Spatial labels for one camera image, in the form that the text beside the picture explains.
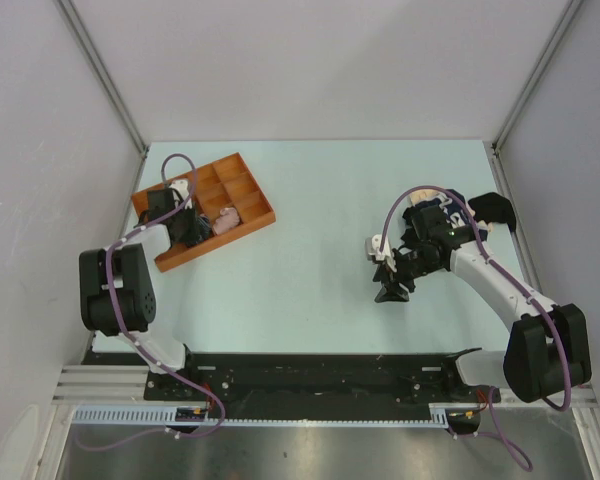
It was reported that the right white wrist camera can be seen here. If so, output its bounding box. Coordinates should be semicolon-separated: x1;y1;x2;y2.
365;234;395;270

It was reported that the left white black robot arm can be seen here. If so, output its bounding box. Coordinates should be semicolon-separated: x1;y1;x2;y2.
81;192;414;366

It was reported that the orange compartment tray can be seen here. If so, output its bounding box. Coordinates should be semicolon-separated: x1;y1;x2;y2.
131;153;276;272

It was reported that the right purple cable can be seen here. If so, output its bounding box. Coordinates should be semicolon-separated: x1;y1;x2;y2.
379;185;574;472

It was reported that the striped navy underwear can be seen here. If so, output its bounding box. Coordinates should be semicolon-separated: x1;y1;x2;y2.
192;214;213;245

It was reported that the left aluminium frame post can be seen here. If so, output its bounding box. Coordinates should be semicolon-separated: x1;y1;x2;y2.
54;0;148;158

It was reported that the navy white underwear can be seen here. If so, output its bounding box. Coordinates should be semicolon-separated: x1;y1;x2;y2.
420;189;474;228

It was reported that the aluminium frame post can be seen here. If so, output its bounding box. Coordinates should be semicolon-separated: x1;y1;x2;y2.
54;0;148;158
490;0;586;155

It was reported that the black underwear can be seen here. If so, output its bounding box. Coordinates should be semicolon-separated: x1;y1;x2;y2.
468;192;517;233

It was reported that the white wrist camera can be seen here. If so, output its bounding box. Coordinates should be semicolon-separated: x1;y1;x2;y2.
365;234;395;270
169;178;193;209

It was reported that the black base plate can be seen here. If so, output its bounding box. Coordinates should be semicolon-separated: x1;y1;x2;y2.
82;352;566;426

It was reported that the white slotted cable duct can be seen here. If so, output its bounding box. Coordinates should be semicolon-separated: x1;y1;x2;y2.
72;405;479;429

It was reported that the cream underwear in pile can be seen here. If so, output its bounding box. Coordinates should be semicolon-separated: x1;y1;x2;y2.
409;189;448;206

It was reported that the right aluminium frame post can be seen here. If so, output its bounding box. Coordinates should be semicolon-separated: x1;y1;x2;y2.
490;0;586;155

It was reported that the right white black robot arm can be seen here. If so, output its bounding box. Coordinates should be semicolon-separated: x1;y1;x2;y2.
365;206;592;403

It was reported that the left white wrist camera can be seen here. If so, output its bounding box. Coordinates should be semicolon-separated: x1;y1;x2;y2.
169;178;193;209

